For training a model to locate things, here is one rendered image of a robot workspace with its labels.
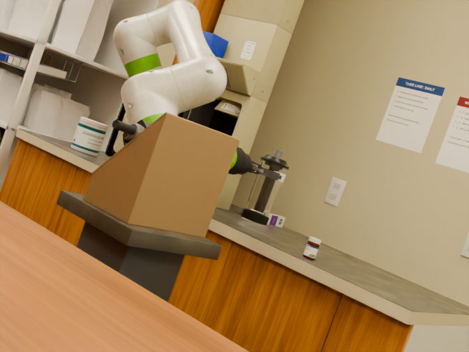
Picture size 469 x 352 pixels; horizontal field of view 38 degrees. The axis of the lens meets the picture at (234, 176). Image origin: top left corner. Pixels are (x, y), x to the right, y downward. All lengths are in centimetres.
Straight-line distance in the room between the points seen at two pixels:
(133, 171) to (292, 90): 162
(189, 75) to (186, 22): 32
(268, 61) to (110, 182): 123
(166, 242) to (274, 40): 132
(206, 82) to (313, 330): 83
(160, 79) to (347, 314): 88
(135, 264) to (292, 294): 64
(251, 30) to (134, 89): 109
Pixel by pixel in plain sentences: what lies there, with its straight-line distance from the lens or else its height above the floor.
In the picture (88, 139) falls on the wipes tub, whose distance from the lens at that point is 317.
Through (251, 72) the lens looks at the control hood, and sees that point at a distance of 274.
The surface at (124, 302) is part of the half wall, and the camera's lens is 25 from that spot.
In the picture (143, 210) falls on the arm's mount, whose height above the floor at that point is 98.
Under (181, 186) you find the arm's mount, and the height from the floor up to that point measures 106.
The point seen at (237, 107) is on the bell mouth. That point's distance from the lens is 286.
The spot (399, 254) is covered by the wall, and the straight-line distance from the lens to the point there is 281.
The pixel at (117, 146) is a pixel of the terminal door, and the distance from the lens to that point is 280.
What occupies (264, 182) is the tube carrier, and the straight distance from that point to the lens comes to 242.
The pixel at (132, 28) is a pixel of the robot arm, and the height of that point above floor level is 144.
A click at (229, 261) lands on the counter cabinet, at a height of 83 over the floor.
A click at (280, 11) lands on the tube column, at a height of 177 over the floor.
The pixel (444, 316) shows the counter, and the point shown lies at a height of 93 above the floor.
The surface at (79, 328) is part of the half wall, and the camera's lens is 21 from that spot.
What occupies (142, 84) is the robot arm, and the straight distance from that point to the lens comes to 187.
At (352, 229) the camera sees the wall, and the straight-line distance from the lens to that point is 291.
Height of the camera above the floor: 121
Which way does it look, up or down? 3 degrees down
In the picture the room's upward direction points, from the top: 20 degrees clockwise
